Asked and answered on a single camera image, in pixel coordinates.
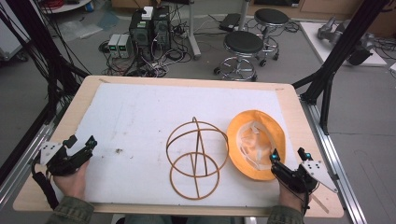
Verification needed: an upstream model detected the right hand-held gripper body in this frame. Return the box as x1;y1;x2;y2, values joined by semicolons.
279;159;339;194

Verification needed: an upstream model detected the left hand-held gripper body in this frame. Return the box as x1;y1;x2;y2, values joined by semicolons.
38;141;90;177

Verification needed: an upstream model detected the orange bucket hat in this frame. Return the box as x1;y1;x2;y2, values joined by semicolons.
226;109;287;182

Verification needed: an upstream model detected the person's right hand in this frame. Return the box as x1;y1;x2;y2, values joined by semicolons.
277;180;309;213

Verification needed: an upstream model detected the person's left hand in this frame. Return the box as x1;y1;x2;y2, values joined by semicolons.
51;160;91;201

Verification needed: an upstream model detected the beige tape strip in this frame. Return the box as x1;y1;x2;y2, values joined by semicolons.
310;193;331;215

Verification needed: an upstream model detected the wooden table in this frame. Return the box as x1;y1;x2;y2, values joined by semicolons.
12;75;346;218

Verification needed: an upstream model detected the white foam mat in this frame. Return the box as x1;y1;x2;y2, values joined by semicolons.
74;81;301;209

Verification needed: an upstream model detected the grey power supply unit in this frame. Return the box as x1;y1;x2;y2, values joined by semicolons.
118;34;134;59
106;33;122;59

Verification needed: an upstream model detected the white floor platform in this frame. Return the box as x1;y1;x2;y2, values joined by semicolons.
299;21;389;68

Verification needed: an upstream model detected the white cabinet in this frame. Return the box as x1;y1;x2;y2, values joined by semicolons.
0;0;32;63

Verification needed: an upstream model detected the grey robot device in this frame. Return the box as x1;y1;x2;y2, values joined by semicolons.
317;16;376;67

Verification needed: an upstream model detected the black computer tower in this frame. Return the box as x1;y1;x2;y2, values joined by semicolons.
128;10;156;63
151;5;173;51

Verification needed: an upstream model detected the black round stool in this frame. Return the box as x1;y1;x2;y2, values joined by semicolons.
213;30;265;83
253;7;290;68

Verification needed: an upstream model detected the round white table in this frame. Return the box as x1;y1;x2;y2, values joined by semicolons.
39;0;93;15

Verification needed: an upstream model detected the white box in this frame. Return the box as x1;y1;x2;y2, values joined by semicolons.
141;6;154;21

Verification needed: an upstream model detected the flat black box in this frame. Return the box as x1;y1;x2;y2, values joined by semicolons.
218;12;243;33

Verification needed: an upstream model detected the aluminium rail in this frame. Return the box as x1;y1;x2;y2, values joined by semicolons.
299;95;369;224
0;122;56;208

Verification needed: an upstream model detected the thin black cable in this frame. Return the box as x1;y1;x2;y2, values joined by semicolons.
300;183;321;218

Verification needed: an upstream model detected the black sleeved cable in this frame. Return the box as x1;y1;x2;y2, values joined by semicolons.
30;157;61;211

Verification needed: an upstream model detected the brown wire hat stand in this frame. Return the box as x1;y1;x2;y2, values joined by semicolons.
165;116;230;201

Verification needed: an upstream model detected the black metal frame stand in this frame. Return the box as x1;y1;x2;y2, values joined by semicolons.
0;0;92;125
291;0;391;136

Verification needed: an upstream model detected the tangle of floor cables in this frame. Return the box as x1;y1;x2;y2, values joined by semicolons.
98;36;195;78

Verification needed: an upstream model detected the grey metal post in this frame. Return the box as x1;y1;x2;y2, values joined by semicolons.
186;0;203;61

